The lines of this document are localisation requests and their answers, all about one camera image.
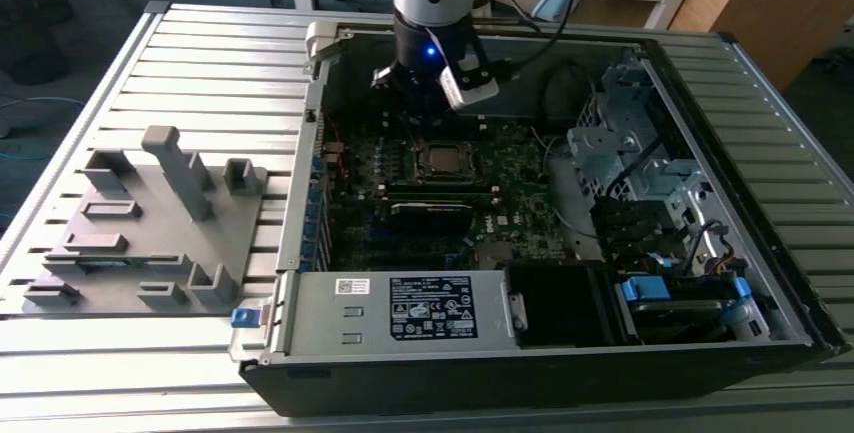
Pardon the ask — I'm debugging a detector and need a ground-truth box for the green motherboard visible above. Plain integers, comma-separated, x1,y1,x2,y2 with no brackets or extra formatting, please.
312,115,606,274

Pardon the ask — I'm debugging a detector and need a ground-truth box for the hard disk blue carrier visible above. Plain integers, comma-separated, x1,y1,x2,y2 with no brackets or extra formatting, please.
614,274,759,347

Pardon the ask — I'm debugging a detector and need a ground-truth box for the grey plastic case latch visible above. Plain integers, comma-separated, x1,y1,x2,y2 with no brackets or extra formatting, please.
303,21,355,63

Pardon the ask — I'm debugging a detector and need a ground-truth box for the blue floor cable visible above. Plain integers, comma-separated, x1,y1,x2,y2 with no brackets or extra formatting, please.
0,95,88,162

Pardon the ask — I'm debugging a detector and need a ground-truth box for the silver CPU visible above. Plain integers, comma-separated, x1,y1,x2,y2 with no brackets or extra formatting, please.
426,146,470,175

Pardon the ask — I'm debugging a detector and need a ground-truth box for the black PC case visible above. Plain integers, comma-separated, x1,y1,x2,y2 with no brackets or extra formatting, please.
229,20,853,417

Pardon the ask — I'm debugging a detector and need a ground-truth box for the CPU socket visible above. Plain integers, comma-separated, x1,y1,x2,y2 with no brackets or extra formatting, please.
411,140,487,186

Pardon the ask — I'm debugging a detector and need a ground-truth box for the silver metal drive cage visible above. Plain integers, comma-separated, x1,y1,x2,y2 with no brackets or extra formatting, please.
564,50,726,274

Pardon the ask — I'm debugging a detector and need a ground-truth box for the grey parts rack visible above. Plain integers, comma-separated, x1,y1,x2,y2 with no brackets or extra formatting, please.
19,125,272,317

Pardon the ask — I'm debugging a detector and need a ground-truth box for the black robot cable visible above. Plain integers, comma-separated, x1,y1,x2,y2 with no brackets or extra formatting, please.
506,0,586,77

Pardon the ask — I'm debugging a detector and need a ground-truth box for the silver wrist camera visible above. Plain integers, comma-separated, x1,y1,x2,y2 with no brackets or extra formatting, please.
436,59,503,113

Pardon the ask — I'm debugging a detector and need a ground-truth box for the green RAM stick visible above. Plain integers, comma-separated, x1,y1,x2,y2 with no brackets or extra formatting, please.
76,256,149,268

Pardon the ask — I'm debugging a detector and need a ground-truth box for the black cable bundle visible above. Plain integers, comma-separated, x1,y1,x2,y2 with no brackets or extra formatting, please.
591,197,692,267

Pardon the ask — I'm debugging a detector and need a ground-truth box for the coloured wire bundle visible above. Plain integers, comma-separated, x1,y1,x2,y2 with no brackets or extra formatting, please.
686,219,750,278

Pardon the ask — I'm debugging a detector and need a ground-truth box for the silver chipset heat sink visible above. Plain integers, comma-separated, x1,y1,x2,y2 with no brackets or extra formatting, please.
476,241,516,270

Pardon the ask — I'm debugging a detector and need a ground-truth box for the silver power supply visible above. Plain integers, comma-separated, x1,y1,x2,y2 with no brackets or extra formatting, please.
263,270,528,357

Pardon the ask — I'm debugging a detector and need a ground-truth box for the wooden cabinet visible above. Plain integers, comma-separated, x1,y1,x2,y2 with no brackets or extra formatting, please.
668,0,854,97

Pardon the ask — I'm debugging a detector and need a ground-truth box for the black graphics card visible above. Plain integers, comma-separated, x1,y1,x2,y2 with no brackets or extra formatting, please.
388,200,476,260

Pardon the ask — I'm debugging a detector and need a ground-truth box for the black bag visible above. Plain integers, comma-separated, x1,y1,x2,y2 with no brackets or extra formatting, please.
0,0,76,87

